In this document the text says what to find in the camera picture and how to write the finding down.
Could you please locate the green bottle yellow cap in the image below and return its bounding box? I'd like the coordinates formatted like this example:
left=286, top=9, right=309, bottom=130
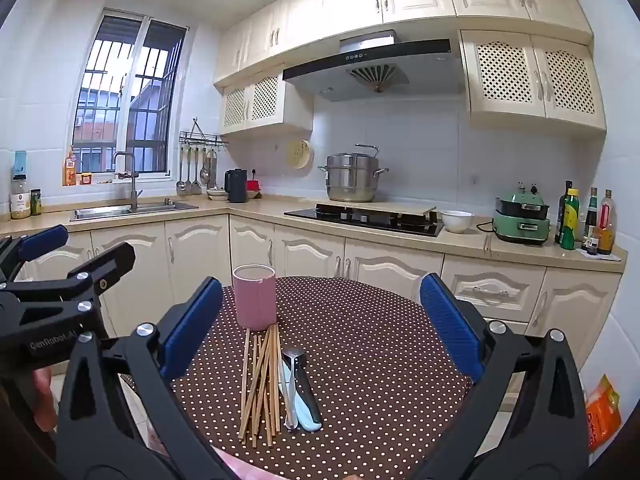
left=560, top=189, right=580, bottom=251

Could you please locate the bundle of wooden chopsticks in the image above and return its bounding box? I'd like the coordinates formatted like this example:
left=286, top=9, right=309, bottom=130
left=237, top=324, right=283, bottom=448

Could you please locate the black kettle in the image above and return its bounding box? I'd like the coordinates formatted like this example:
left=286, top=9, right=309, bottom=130
left=224, top=168, right=249, bottom=204

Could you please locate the dark sauce bottle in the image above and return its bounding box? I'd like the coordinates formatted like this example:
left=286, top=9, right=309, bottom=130
left=582, top=187, right=599, bottom=253

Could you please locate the dark olive oil bottle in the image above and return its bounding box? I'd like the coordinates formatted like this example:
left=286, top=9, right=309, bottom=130
left=555, top=181, right=573, bottom=244

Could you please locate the person's left hand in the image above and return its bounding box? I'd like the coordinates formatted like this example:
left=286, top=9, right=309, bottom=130
left=31, top=365, right=60, bottom=433

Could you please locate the barred kitchen window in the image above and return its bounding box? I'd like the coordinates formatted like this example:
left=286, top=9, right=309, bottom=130
left=71, top=7, right=190, bottom=176

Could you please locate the stainless steel sink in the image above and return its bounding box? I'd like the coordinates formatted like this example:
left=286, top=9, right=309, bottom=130
left=70, top=199, right=200, bottom=222

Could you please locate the stainless steel steamer pot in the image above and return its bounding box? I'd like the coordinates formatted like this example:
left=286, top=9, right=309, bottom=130
left=318, top=144, right=389, bottom=203

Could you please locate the light blue handled utensil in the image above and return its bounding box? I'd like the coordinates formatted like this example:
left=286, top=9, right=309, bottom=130
left=276, top=360, right=323, bottom=434

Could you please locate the beige board under pot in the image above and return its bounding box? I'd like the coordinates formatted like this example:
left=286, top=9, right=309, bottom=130
left=315, top=199, right=437, bottom=216

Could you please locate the green electric cooker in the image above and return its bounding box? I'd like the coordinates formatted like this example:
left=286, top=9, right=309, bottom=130
left=492, top=182, right=552, bottom=247

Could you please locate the black range hood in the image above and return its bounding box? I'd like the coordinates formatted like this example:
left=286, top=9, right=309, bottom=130
left=282, top=30, right=468, bottom=102

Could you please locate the black gas stove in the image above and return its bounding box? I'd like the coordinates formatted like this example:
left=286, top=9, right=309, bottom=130
left=284, top=203, right=445, bottom=237

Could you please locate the pink utensil holder cup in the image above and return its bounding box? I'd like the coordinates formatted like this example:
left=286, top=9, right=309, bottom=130
left=232, top=263, right=277, bottom=332

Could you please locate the orange bag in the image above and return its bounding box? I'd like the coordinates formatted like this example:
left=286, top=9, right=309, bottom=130
left=585, top=374, right=622, bottom=453

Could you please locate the pink underlay cloth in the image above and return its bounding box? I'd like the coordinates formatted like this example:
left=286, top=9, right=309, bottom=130
left=212, top=442, right=281, bottom=480

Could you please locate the white bowl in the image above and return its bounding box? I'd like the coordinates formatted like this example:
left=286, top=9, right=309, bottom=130
left=440, top=210, right=475, bottom=233

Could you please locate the wall utensil rack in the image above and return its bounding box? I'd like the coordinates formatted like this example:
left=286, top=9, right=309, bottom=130
left=179, top=117, right=230, bottom=148

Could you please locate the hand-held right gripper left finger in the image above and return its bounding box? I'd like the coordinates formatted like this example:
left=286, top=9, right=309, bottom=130
left=57, top=276, right=236, bottom=480

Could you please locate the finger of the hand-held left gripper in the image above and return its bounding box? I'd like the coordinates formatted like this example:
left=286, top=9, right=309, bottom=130
left=0, top=241, right=137, bottom=323
left=0, top=224, right=69, bottom=283

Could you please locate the wide cream lattice door cabinet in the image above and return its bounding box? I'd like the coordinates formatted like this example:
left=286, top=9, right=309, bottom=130
left=460, top=30, right=607, bottom=133

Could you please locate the clear bottle red label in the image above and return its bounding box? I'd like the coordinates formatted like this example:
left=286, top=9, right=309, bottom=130
left=597, top=190, right=616, bottom=256

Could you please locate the small cream lattice door cabinet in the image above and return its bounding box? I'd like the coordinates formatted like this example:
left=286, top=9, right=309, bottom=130
left=220, top=72, right=315, bottom=136

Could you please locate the steel kitchen faucet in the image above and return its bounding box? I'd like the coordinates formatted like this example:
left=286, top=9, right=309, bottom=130
left=113, top=151, right=143, bottom=211

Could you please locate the clear bottle blue cap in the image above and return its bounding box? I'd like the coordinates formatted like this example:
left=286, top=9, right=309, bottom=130
left=10, top=151, right=32, bottom=220

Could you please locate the brown polka dot tablecloth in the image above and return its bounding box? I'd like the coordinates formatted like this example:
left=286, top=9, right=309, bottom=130
left=170, top=275, right=476, bottom=480

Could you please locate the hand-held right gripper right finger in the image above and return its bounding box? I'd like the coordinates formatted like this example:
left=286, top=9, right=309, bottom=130
left=412, top=272, right=591, bottom=480

